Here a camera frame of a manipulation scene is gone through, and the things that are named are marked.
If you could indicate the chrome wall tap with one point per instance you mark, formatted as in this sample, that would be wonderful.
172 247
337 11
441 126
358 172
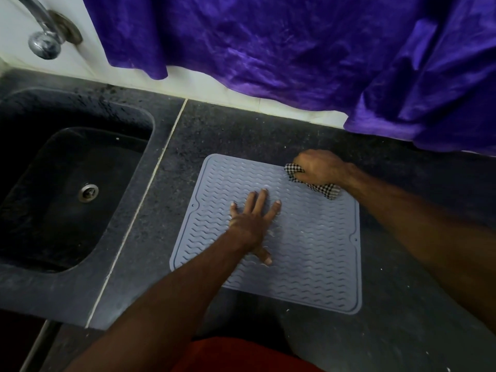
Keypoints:
46 44

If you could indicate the purple cloth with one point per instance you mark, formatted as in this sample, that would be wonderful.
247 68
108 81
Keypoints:
294 46

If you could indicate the metal sink drain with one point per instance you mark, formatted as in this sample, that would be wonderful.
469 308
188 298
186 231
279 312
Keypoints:
88 193

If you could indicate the person's right hand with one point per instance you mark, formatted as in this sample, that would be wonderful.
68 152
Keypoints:
323 166

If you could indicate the person's left hand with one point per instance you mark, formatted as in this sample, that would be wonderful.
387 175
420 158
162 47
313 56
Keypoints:
250 224

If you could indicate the black white checkered cloth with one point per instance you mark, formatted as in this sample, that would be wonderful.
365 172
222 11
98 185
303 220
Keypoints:
327 190

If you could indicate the person's left forearm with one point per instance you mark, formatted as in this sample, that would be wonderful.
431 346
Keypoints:
162 302

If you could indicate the person's right forearm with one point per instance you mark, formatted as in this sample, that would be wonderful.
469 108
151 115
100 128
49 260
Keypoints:
426 232

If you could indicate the person's red garment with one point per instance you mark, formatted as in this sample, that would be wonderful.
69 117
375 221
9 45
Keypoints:
244 356

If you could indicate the grey ribbed silicone mat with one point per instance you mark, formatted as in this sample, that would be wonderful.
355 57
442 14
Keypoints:
317 263

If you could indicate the black stone sink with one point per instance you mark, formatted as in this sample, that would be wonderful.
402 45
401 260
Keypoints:
62 189

